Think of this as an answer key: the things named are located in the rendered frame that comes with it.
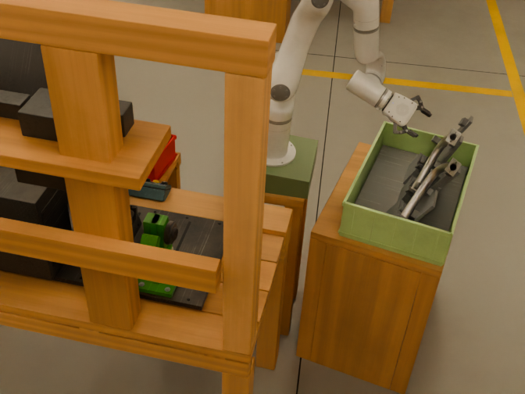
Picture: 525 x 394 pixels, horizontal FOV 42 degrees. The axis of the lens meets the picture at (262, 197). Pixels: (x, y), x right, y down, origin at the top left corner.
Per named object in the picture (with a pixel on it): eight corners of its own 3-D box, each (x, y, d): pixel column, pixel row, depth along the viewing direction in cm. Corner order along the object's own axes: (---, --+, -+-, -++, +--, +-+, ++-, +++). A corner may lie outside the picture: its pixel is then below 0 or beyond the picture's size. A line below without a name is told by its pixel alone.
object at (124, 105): (82, 115, 186) (79, 92, 182) (134, 123, 184) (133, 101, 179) (71, 129, 181) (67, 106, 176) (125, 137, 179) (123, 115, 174)
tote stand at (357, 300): (339, 261, 367) (358, 141, 317) (435, 291, 353) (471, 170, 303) (295, 355, 319) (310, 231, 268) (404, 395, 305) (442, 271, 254)
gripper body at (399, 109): (379, 109, 251) (405, 127, 250) (394, 87, 251) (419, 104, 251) (376, 113, 258) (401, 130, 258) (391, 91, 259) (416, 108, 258)
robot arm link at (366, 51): (366, 7, 246) (366, 79, 267) (349, 29, 236) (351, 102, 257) (390, 10, 242) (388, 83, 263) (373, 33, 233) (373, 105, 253)
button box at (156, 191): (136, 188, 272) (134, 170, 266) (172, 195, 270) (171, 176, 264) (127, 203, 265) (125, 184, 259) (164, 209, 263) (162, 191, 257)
